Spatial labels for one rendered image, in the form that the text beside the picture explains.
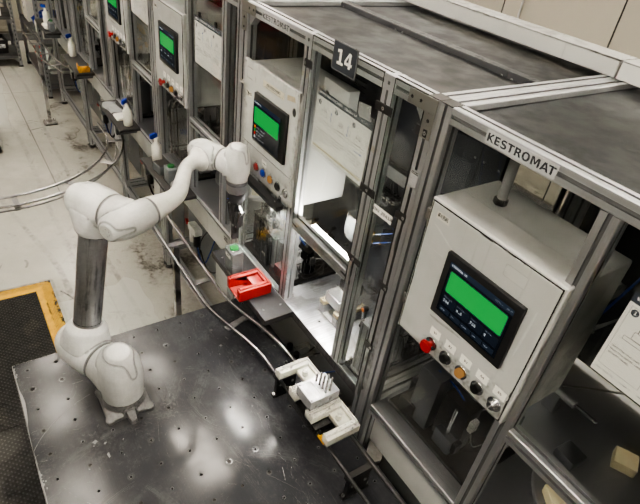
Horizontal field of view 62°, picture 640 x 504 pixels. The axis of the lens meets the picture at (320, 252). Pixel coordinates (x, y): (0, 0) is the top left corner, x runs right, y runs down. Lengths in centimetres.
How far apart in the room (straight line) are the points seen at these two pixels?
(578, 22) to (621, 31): 39
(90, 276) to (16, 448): 129
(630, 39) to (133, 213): 426
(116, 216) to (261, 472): 103
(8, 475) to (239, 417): 125
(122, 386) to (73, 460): 29
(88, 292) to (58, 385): 48
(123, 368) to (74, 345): 22
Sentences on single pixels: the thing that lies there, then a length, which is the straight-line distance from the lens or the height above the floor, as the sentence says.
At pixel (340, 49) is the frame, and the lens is 170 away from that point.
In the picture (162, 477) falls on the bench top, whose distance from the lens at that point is 208.
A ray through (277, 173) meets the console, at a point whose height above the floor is 147.
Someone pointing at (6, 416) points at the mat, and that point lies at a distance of 325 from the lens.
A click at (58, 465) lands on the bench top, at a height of 68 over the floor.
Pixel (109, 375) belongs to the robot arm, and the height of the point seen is 90.
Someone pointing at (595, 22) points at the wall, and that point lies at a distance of 533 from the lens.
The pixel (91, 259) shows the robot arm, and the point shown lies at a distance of 202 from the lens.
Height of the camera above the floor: 245
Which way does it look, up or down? 35 degrees down
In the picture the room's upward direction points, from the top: 9 degrees clockwise
